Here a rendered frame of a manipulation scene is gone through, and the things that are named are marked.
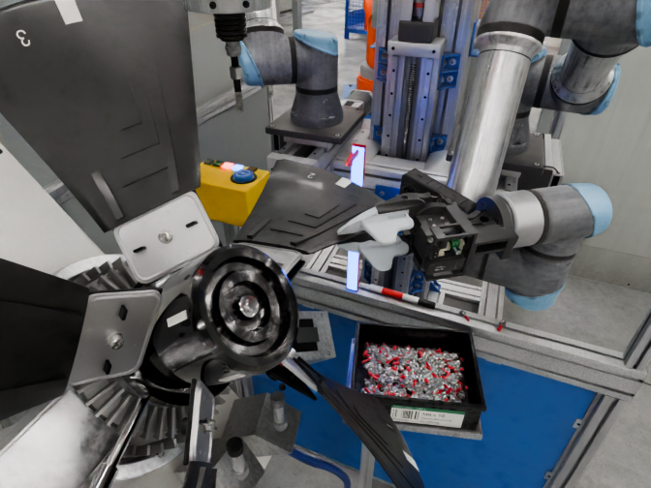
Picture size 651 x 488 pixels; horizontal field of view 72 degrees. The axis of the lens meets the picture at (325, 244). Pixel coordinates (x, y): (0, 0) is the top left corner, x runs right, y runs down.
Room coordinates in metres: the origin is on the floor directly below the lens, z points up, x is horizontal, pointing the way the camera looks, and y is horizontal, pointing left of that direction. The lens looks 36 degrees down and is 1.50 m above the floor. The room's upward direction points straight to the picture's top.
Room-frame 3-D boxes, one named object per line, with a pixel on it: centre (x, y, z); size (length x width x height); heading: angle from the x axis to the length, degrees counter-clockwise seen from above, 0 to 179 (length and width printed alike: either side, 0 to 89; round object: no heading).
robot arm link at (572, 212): (0.52, -0.32, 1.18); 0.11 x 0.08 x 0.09; 104
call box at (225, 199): (0.85, 0.21, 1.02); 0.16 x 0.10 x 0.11; 67
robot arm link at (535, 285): (0.53, -0.30, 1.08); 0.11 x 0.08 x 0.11; 65
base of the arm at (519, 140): (1.09, -0.44, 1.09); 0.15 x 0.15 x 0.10
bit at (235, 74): (0.40, 0.08, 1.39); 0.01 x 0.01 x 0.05
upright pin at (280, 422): (0.36, 0.06, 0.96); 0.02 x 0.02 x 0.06
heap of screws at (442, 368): (0.52, -0.16, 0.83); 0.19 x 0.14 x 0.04; 83
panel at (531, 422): (0.70, -0.15, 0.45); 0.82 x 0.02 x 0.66; 67
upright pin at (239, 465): (0.28, 0.10, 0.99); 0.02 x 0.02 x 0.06
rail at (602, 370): (0.70, -0.15, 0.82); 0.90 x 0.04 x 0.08; 67
